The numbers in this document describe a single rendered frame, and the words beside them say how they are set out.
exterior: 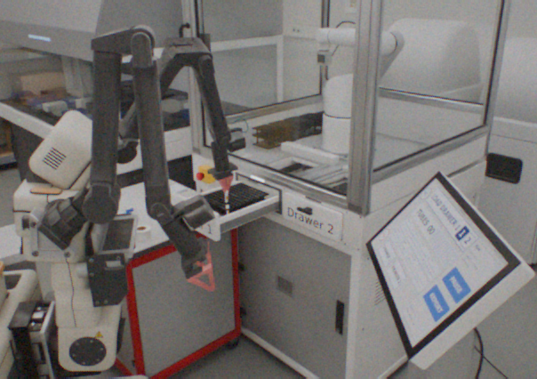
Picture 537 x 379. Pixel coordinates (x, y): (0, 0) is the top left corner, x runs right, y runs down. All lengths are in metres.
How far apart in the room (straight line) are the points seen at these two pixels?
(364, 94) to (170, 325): 1.27
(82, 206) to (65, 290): 0.38
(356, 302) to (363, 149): 0.60
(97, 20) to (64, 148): 1.28
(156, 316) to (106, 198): 1.11
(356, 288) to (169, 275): 0.77
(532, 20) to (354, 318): 3.44
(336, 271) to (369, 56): 0.83
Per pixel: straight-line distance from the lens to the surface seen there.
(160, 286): 2.19
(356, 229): 1.86
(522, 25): 4.96
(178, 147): 2.87
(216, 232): 1.90
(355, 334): 2.10
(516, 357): 2.90
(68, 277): 1.56
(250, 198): 2.06
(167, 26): 2.75
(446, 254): 1.29
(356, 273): 1.96
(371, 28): 1.68
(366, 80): 1.70
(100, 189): 1.21
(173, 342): 2.38
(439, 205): 1.44
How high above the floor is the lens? 1.72
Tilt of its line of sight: 22 degrees down
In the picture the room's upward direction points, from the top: 1 degrees counter-clockwise
